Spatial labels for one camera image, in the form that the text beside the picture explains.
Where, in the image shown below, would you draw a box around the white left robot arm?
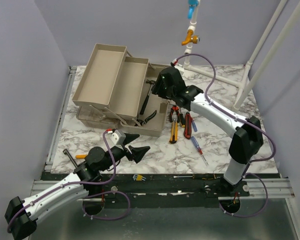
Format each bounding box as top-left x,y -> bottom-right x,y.
4,129 -> 150,240

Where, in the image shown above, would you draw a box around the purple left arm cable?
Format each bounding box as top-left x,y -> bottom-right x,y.
6,129 -> 132,235

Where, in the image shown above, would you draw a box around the yellow black screwdriver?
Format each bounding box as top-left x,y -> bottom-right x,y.
179,113 -> 186,128

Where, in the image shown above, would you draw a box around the yellow hex key set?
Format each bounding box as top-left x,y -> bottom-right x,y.
132,174 -> 146,181

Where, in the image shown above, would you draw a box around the orange black long-nose pliers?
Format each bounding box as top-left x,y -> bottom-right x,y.
168,105 -> 181,123

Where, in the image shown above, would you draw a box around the translucent grey-brown toolbox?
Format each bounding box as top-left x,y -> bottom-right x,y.
72,43 -> 169,137

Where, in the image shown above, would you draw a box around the white PVC pipe frame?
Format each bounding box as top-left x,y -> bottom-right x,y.
183,0 -> 300,112

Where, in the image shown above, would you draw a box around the grey black wire stripper pliers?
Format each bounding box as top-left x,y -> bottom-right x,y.
132,110 -> 157,127

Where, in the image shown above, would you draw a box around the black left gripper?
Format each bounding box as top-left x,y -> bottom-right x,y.
100,133 -> 150,172

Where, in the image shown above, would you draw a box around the yellow black utility knife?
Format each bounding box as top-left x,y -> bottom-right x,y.
169,119 -> 178,144

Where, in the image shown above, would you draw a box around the aluminium extrusion frame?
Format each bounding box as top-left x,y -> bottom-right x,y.
17,66 -> 77,240

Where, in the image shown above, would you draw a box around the black metal base rail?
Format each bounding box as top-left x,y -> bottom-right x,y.
39,171 -> 251,210

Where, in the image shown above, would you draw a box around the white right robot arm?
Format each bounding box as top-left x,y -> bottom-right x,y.
152,66 -> 264,196

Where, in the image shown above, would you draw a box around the blue red screwdriver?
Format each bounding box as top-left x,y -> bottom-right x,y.
190,136 -> 209,166

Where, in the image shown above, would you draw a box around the orange handled tool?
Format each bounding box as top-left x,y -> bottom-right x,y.
75,154 -> 87,159

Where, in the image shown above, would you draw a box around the blue handled screwdriver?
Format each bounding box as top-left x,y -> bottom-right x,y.
191,118 -> 198,132

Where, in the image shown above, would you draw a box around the red black utility knife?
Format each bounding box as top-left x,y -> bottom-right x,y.
183,112 -> 192,140

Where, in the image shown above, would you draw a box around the black-handled claw hammer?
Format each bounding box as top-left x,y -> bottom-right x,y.
139,79 -> 156,115

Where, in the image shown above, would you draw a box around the blue valve handle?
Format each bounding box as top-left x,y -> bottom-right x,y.
187,0 -> 200,20

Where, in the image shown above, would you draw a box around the orange brass tap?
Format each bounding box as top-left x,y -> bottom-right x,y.
181,29 -> 200,46

